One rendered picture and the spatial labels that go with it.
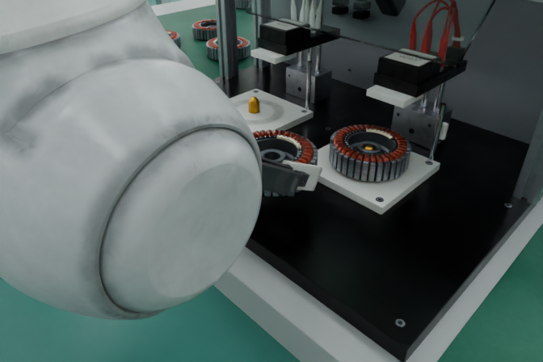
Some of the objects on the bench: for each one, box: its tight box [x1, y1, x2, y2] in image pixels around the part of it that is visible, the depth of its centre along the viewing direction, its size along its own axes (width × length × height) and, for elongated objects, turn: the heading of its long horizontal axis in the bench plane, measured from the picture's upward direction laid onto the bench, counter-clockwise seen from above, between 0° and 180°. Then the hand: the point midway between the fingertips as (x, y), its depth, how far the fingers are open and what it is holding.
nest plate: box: [318, 144, 440, 215], centre depth 65 cm, size 15×15×1 cm
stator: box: [192, 19, 217, 41], centre depth 129 cm, size 11×11×4 cm
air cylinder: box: [391, 99, 453, 149], centre depth 72 cm, size 5×8×6 cm
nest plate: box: [229, 89, 314, 133], centre depth 79 cm, size 15×15×1 cm
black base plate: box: [212, 61, 541, 362], centre depth 74 cm, size 47×64×2 cm
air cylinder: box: [286, 61, 332, 103], centre depth 87 cm, size 5×8×6 cm
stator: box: [329, 124, 411, 182], centre depth 63 cm, size 11×11×4 cm
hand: (271, 158), depth 55 cm, fingers closed on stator, 11 cm apart
